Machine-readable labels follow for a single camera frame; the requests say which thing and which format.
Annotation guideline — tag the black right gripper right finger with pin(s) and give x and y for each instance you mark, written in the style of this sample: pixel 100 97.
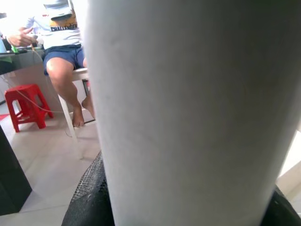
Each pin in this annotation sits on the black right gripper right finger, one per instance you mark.
pixel 279 212

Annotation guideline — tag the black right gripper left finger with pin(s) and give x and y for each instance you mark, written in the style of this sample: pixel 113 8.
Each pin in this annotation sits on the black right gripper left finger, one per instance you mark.
pixel 89 202

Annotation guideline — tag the white plastic table leg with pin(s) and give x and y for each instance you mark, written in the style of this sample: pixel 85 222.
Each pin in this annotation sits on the white plastic table leg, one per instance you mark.
pixel 188 106

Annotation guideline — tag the person right hand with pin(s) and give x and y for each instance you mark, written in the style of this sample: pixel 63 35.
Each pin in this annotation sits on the person right hand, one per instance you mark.
pixel 20 37

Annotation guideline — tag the black tablecloth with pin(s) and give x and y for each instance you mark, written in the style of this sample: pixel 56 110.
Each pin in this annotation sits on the black tablecloth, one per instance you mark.
pixel 11 176

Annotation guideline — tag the white chair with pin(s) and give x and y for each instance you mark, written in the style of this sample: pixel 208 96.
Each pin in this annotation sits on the white chair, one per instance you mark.
pixel 80 74

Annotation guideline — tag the red plastic stool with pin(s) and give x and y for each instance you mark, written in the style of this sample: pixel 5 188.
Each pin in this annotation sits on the red plastic stool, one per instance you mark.
pixel 23 90

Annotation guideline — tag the seated person in blue shorts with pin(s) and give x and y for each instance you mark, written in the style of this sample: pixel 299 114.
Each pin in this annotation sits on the seated person in blue shorts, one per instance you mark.
pixel 61 70

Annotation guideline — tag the grey desk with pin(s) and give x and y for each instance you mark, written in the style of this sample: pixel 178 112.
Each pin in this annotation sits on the grey desk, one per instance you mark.
pixel 28 61

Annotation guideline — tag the small green tool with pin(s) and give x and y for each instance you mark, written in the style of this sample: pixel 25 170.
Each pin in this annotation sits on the small green tool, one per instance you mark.
pixel 14 49

